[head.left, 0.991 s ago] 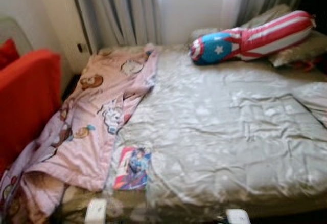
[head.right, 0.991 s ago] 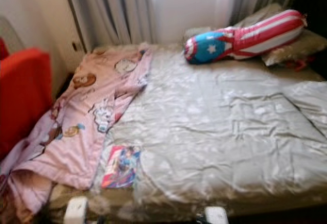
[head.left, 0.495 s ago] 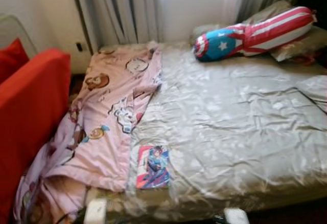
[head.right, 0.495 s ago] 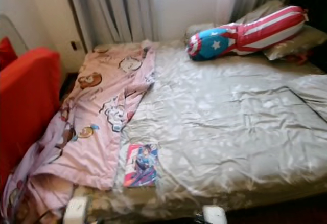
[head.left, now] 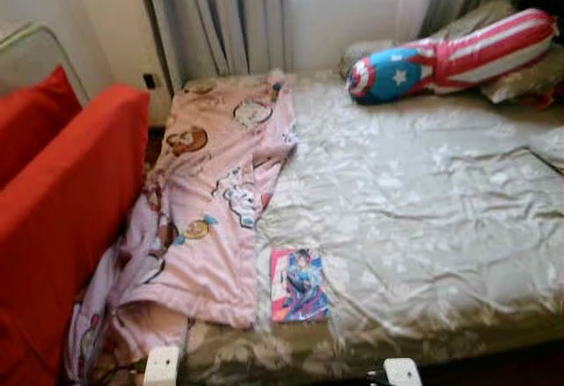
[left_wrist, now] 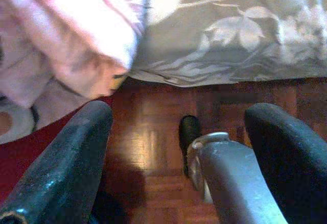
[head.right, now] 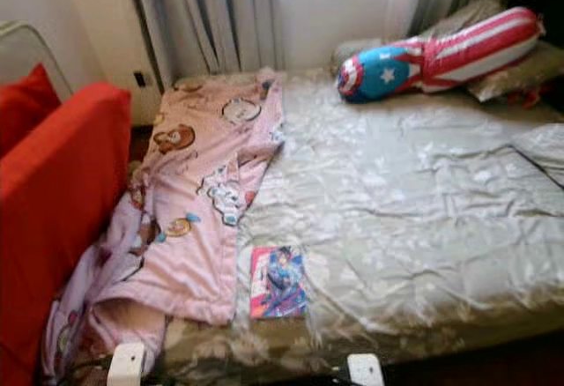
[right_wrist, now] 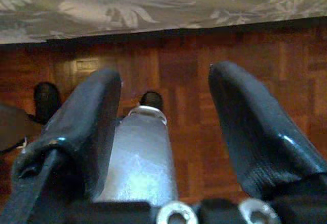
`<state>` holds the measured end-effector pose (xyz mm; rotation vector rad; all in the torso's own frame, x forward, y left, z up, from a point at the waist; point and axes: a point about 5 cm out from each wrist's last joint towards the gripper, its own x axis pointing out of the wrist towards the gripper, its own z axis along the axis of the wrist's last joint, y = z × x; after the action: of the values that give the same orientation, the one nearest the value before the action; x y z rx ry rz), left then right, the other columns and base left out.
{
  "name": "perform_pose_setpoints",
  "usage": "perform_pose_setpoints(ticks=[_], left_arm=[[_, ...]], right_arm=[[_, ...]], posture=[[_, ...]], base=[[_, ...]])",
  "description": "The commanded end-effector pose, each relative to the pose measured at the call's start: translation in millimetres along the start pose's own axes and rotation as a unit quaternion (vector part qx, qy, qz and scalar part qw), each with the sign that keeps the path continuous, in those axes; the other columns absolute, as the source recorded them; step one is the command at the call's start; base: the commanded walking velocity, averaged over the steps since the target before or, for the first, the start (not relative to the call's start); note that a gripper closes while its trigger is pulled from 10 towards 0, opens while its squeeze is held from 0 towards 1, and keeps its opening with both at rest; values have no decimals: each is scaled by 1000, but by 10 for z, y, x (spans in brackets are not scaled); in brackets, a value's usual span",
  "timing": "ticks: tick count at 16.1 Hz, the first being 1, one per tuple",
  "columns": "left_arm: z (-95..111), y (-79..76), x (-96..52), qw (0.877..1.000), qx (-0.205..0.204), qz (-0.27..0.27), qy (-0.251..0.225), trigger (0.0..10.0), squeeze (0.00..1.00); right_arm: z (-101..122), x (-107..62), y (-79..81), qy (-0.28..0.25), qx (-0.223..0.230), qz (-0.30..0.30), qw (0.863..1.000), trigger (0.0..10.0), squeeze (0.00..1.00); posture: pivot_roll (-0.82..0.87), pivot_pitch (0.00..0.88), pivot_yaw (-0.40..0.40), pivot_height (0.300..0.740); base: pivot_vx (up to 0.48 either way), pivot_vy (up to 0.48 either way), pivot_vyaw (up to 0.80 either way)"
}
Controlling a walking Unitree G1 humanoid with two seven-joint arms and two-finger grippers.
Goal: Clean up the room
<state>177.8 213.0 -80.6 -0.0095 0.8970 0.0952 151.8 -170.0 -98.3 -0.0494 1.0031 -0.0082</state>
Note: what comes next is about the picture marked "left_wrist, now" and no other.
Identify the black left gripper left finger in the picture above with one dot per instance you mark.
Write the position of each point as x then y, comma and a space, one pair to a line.
61, 173

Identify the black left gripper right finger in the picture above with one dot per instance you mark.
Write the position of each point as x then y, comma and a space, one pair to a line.
293, 167

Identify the red fabric-covered cushion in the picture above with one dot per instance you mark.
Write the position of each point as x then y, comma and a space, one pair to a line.
25, 152

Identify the silver black robot left leg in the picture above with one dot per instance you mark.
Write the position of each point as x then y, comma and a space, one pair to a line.
230, 183

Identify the pink cartoon print blanket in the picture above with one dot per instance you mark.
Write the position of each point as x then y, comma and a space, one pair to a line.
64, 34

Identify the grey floral bedsheet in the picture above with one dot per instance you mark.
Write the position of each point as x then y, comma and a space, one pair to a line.
230, 42

